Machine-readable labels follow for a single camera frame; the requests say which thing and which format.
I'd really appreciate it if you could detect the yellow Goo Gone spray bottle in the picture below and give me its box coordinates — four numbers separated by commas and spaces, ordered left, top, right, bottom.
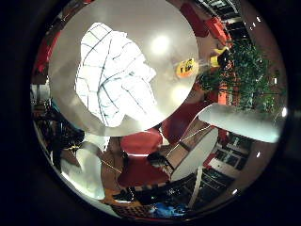
175, 46, 231, 79

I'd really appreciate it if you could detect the white checked cloth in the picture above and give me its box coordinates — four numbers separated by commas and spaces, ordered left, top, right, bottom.
74, 22, 158, 128

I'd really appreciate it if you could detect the white shelf with dark compartments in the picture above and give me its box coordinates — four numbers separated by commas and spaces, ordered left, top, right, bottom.
202, 134, 253, 181

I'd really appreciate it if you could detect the green leafy plant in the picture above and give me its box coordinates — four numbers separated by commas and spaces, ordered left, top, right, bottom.
198, 39, 288, 114

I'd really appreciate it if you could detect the red sofa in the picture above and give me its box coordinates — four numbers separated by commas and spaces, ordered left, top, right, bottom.
180, 2, 232, 48

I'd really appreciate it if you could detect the red round stool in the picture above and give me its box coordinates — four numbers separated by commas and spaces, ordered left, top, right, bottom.
120, 128, 164, 155

